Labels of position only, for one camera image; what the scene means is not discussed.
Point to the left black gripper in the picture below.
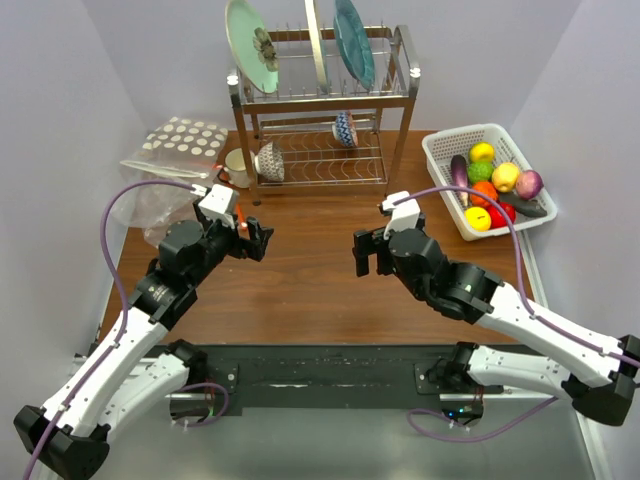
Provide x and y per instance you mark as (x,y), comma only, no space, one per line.
(243,247)

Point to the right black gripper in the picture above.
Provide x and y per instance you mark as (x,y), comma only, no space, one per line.
(366,243)

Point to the yellow round fruit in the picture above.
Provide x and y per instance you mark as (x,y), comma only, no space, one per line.
(478,218)

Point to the polka dot zip bag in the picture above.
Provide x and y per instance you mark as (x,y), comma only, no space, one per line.
(181,148)

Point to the red apple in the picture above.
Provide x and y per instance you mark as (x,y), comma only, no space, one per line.
(497,219)

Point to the orange tangerine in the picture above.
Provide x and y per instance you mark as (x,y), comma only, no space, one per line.
(487,191)

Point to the purple onion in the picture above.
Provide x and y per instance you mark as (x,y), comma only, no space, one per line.
(529,184)

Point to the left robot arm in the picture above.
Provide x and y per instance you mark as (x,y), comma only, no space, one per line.
(73,431)

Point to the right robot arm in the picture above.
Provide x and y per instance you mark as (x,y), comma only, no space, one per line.
(595,372)

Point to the clear orange-zip plastic bag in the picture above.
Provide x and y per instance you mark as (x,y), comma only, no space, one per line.
(152,209)

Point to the cream enamel mug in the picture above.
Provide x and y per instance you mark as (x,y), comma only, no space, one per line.
(233,170)

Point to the brown patterned bowl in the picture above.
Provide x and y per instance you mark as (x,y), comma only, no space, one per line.
(269,163)

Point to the steel dish rack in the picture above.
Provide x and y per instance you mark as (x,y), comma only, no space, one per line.
(299,118)

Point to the blue patterned bowl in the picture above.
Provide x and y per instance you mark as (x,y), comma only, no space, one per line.
(344,130)

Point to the purple eggplant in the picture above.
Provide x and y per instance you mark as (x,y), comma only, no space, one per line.
(459,176)

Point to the green bumpy fruit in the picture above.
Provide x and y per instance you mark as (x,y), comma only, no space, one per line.
(479,172)

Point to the yellow lemon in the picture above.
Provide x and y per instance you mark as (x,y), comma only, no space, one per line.
(482,152)

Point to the yellow apple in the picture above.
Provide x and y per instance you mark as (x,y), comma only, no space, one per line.
(505,176)

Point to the dark grey avocado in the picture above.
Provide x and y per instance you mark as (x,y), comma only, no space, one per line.
(529,208)

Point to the mint green flower plate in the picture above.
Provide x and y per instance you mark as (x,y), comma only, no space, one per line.
(252,46)

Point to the teal blue plate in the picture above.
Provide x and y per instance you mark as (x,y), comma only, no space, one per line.
(353,43)

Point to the beige edge-on plate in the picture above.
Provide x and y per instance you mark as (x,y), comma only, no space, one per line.
(317,46)

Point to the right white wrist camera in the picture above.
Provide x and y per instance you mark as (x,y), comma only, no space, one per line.
(403,213)

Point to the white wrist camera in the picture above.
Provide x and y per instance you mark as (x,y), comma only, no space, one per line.
(403,213)
(219,205)

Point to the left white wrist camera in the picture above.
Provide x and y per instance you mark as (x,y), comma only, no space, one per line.
(219,205)

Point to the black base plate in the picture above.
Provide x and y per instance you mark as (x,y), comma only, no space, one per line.
(398,377)

